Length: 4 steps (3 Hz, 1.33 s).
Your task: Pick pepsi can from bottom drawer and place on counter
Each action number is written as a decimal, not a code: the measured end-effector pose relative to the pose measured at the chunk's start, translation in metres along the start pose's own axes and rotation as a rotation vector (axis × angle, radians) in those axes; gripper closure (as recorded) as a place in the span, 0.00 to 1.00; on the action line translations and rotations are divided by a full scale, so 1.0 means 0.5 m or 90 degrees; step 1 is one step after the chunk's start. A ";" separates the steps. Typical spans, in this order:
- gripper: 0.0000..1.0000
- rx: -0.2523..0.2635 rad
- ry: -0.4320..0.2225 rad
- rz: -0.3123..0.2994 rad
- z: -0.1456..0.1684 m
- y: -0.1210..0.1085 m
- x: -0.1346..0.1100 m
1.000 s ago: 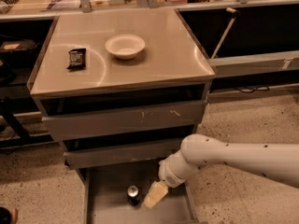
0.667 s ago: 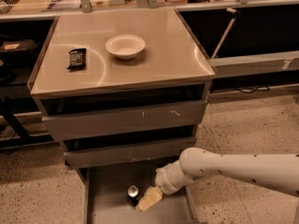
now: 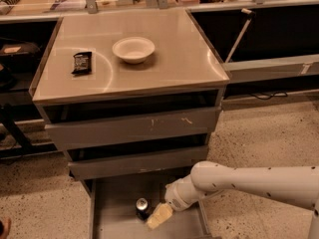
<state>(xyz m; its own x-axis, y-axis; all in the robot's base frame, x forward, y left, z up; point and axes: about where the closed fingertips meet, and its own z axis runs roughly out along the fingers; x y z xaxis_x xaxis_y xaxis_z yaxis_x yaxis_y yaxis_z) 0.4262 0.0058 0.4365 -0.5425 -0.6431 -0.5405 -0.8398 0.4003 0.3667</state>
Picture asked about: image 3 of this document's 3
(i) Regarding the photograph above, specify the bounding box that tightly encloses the blue pepsi can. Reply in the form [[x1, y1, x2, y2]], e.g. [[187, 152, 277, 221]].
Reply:
[[136, 198, 151, 221]]

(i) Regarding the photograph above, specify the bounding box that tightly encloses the black bag on shelf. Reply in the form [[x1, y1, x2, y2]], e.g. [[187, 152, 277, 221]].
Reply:
[[0, 43, 40, 73]]

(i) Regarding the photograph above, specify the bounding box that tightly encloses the grey open bottom drawer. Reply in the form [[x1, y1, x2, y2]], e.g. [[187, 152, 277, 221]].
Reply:
[[89, 167, 212, 239]]

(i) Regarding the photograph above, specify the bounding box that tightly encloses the white paper bowl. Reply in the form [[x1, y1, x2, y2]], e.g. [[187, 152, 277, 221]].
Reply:
[[113, 37, 156, 64]]

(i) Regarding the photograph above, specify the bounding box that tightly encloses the black cable on floor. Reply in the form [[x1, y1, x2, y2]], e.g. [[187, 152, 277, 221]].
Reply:
[[249, 91, 289, 102]]

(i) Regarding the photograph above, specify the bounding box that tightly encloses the grey drawer cabinet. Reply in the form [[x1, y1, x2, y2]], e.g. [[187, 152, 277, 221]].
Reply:
[[33, 8, 228, 236]]

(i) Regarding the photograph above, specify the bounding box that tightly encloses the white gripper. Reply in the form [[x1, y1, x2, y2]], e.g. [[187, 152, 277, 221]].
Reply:
[[147, 175, 220, 230]]

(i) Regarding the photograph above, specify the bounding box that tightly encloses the grey low shelf right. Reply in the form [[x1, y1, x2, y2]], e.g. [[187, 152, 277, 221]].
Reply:
[[223, 54, 319, 84]]

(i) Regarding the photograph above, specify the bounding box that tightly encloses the dark snack bar wrapper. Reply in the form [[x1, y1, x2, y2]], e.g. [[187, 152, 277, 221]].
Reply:
[[72, 52, 92, 75]]

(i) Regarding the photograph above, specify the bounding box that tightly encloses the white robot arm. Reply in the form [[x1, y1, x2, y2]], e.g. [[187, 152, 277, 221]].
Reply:
[[147, 161, 319, 239]]

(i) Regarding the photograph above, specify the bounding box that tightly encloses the grey middle drawer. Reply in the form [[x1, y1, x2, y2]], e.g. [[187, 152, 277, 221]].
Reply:
[[69, 145, 208, 180]]

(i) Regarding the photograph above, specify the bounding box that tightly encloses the grey top drawer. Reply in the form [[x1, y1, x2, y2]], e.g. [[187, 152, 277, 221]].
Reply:
[[46, 107, 221, 150]]

